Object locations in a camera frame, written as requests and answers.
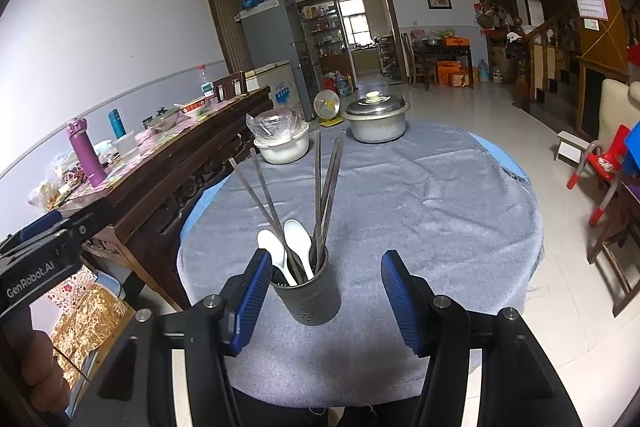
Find white plastic spoons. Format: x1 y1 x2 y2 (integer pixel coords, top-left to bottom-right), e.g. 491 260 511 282
257 229 298 288

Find golden patterned cloth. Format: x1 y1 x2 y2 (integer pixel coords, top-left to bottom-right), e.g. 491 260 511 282
50 287 131 388

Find wooden chair back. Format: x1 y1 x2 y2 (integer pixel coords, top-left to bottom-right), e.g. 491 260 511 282
212 71 248 102

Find teal water bottle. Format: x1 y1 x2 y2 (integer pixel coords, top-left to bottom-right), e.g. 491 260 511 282
108 109 127 140

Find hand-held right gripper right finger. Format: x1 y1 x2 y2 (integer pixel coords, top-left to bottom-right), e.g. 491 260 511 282
380 249 585 427

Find grey utensil holder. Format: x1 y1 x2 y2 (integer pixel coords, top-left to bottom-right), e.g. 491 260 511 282
269 244 342 325

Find person's left hand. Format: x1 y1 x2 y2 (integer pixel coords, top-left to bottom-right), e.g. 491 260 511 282
20 333 72 414

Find clear plastic bag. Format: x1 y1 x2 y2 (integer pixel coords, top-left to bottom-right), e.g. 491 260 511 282
245 109 310 142

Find dark wooden sideboard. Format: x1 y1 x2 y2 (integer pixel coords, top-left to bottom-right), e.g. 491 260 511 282
45 86 275 313

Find colourful table mat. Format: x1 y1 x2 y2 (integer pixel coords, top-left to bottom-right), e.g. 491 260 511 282
60 97 248 202

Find grey refrigerator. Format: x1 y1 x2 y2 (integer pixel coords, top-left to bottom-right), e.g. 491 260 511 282
236 0 321 120

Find white chest freezer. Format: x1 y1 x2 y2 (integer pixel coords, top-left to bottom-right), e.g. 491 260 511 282
245 61 301 118

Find brown wooden door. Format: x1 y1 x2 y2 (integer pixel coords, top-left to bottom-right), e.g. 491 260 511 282
200 0 256 78

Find small white floor fan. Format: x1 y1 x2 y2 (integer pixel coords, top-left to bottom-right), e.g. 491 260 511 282
313 89 345 128

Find person's dark trousers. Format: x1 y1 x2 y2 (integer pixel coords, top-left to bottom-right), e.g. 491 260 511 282
280 402 421 427

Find brown wooden chair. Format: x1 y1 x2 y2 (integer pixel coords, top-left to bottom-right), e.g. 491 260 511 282
587 172 640 318

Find glass lidded bowl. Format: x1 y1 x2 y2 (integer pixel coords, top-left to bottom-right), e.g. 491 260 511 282
150 107 180 131

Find printed cartoon bag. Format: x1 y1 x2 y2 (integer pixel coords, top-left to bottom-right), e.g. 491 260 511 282
47 269 98 308

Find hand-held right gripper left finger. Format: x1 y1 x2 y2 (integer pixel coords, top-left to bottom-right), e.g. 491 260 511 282
69 248 274 427

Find beige sofa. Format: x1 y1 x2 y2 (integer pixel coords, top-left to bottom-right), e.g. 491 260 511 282
597 79 640 142

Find dark metal chopstick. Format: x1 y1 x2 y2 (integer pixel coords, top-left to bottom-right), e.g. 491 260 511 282
318 137 346 270
316 149 337 270
228 157 306 285
249 149 307 283
312 130 322 273

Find grey tablecloth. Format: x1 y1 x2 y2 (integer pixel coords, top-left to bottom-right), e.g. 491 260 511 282
177 119 546 408

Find plastic bag of snacks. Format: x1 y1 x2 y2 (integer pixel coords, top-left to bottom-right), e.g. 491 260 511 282
27 152 76 208

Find clear plastic container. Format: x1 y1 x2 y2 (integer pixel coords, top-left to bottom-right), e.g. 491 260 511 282
112 130 138 158

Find white step stool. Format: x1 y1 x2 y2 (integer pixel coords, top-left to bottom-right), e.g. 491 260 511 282
554 130 593 162

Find purple water bottle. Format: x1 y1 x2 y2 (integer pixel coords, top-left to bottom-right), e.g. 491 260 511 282
67 118 107 188

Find wooden stair banister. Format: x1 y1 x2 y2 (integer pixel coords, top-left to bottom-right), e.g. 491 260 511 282
512 14 583 108

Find metal pot lid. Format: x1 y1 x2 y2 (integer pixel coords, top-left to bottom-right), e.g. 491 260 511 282
342 91 412 116

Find dark wooden side table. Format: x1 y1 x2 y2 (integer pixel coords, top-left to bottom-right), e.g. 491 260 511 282
412 42 473 90

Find blue cloth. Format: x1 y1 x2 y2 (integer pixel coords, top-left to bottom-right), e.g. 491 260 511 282
620 122 640 180

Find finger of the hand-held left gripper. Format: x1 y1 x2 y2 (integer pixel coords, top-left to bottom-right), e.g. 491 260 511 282
0 197 114 258

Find white ceramic spoon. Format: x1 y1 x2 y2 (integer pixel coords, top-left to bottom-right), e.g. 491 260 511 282
283 219 315 282

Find kitchen shelf with bottles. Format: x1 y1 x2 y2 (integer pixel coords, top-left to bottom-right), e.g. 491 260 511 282
300 0 351 72

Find orange cardboard box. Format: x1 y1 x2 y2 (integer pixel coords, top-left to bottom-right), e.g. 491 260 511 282
437 60 462 86

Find clear bottle with red cap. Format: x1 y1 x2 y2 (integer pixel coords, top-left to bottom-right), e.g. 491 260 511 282
199 64 213 104

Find blue tablecloth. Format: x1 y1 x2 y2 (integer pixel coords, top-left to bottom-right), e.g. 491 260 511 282
179 131 546 278

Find metal pot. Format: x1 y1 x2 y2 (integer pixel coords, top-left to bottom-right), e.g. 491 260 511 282
346 107 408 144

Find red plastic chair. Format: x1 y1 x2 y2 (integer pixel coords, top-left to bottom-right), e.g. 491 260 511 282
566 124 632 228

